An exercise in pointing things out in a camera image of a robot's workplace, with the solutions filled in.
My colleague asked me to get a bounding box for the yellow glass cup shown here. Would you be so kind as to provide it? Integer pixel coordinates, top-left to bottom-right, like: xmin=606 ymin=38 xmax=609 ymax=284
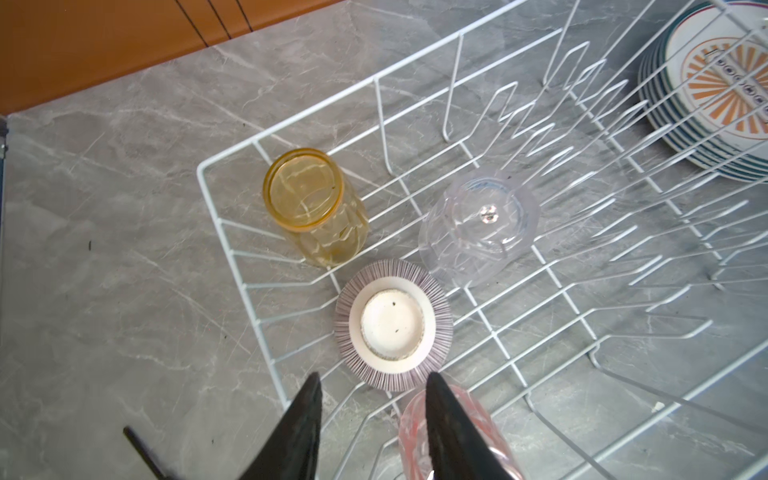
xmin=262 ymin=148 xmax=369 ymax=268

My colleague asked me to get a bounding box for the clear glass cup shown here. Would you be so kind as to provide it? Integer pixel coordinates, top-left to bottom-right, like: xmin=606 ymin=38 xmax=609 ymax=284
xmin=419 ymin=167 xmax=540 ymax=289

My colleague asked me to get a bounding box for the white wire dish rack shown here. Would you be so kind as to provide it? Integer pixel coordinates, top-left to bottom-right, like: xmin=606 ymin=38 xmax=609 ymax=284
xmin=197 ymin=1 xmax=767 ymax=479

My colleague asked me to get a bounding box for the pink glass cup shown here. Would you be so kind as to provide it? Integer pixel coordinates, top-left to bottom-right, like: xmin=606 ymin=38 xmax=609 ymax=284
xmin=398 ymin=384 xmax=524 ymax=480

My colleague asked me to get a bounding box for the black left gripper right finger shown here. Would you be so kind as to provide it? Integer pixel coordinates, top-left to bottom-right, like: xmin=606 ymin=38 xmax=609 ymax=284
xmin=425 ymin=372 xmax=511 ymax=480

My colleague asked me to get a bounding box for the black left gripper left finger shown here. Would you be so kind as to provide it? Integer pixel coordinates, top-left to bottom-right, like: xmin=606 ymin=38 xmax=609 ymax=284
xmin=240 ymin=372 xmax=322 ymax=480

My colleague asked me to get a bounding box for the striped ceramic bowl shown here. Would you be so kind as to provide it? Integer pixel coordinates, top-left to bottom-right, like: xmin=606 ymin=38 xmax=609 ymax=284
xmin=334 ymin=259 xmax=453 ymax=392

